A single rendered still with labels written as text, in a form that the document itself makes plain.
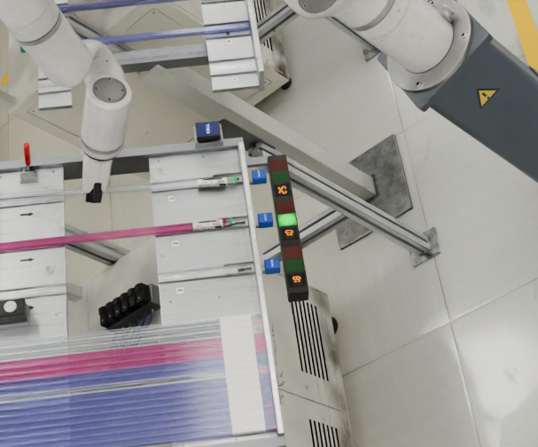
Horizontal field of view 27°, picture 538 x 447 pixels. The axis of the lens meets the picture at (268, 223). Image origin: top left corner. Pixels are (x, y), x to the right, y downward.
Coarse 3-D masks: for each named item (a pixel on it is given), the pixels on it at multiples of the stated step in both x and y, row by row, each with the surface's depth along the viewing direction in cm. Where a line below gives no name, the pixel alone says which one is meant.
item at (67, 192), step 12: (192, 180) 229; (228, 180) 228; (0, 192) 228; (12, 192) 228; (24, 192) 228; (36, 192) 228; (48, 192) 227; (60, 192) 227; (72, 192) 227; (84, 192) 227; (108, 192) 228; (120, 192) 228
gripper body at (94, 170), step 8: (88, 160) 214; (96, 160) 214; (104, 160) 214; (112, 160) 216; (88, 168) 215; (96, 168) 215; (104, 168) 215; (88, 176) 216; (96, 176) 216; (104, 176) 217; (88, 184) 218; (104, 184) 219; (88, 192) 220; (104, 192) 221
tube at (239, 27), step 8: (232, 24) 247; (240, 24) 247; (248, 24) 247; (152, 32) 246; (160, 32) 246; (168, 32) 246; (176, 32) 245; (184, 32) 245; (192, 32) 245; (200, 32) 246; (208, 32) 246; (216, 32) 246; (224, 32) 247; (104, 40) 244; (112, 40) 244; (120, 40) 245; (128, 40) 245; (136, 40) 245; (144, 40) 246
